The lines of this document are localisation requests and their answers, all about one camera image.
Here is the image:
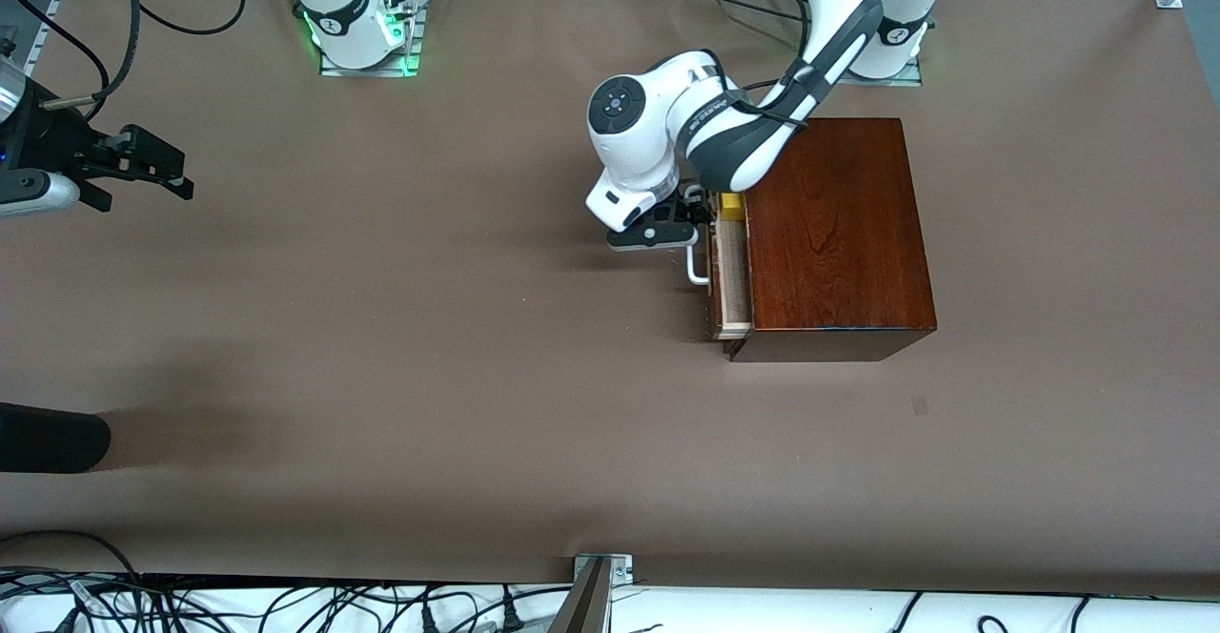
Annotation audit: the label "wooden drawer with white handle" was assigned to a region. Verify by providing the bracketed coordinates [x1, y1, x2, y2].
[685, 190, 756, 342]

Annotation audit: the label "dark brown wooden cabinet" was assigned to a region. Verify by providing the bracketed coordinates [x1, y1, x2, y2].
[722, 117, 938, 364]

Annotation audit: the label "black cylinder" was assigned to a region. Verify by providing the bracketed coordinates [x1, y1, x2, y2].
[0, 401, 112, 475]

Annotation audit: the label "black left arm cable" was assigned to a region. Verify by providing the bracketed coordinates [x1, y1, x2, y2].
[701, 46, 813, 131]

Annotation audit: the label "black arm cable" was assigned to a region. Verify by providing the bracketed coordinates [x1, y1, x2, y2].
[701, 46, 813, 131]
[38, 0, 145, 111]

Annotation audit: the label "black thin cable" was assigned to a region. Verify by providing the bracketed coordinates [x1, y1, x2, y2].
[0, 0, 112, 92]

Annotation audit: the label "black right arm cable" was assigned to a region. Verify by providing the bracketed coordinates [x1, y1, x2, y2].
[38, 0, 145, 111]

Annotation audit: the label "black table cable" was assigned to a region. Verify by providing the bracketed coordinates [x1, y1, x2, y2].
[679, 0, 809, 26]

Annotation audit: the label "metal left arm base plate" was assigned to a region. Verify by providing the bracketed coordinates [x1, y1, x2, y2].
[844, 56, 925, 89]

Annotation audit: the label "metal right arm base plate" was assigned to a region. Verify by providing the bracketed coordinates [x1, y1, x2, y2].
[318, 34, 421, 79]

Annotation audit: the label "black arched cable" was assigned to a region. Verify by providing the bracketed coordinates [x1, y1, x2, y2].
[0, 529, 145, 582]

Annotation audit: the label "small metal corner bracket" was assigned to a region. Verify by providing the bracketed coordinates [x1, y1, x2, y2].
[572, 552, 636, 587]

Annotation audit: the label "aluminium profile post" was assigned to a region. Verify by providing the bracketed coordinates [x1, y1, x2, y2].
[547, 557, 612, 633]

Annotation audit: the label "tangled black cables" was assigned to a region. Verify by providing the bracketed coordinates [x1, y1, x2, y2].
[0, 571, 573, 633]

